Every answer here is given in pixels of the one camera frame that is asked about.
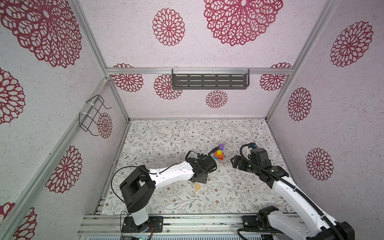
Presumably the orange wood rectangular block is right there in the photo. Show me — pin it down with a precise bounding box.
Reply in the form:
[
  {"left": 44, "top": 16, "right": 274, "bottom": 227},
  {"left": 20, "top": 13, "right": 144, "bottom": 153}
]
[{"left": 214, "top": 152, "right": 225, "bottom": 161}]

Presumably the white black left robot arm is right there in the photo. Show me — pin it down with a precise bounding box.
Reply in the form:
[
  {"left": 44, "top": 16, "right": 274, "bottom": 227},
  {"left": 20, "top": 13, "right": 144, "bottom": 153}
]
[{"left": 119, "top": 155, "right": 217, "bottom": 233}]

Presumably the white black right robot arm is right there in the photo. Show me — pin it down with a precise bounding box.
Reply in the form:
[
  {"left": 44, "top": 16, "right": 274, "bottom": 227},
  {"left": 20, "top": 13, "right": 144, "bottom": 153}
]
[{"left": 231, "top": 145, "right": 355, "bottom": 240}]

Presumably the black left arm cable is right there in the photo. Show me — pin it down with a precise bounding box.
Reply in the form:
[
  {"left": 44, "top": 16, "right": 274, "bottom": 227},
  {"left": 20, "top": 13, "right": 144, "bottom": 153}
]
[{"left": 110, "top": 146, "right": 220, "bottom": 238}]

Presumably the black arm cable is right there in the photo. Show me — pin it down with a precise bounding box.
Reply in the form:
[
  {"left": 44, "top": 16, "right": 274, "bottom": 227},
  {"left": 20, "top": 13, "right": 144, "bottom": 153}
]
[
  {"left": 110, "top": 146, "right": 220, "bottom": 238},
  {"left": 236, "top": 142, "right": 343, "bottom": 240}
]

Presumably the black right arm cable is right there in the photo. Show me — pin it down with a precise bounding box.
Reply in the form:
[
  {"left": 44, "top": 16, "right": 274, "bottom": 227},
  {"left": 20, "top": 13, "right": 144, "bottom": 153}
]
[{"left": 236, "top": 142, "right": 343, "bottom": 240}]

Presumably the dark grey wall shelf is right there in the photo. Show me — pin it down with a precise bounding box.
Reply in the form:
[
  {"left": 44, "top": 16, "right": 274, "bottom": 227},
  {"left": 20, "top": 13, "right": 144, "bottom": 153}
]
[{"left": 171, "top": 69, "right": 250, "bottom": 90}]

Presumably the black wire wall rack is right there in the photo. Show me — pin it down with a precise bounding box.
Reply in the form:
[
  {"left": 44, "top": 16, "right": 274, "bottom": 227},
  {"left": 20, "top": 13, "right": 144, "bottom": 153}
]
[{"left": 78, "top": 95, "right": 113, "bottom": 139}]

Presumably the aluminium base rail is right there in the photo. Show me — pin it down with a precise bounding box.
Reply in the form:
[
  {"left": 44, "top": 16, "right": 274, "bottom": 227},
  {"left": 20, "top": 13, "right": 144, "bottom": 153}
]
[{"left": 77, "top": 213, "right": 256, "bottom": 237}]

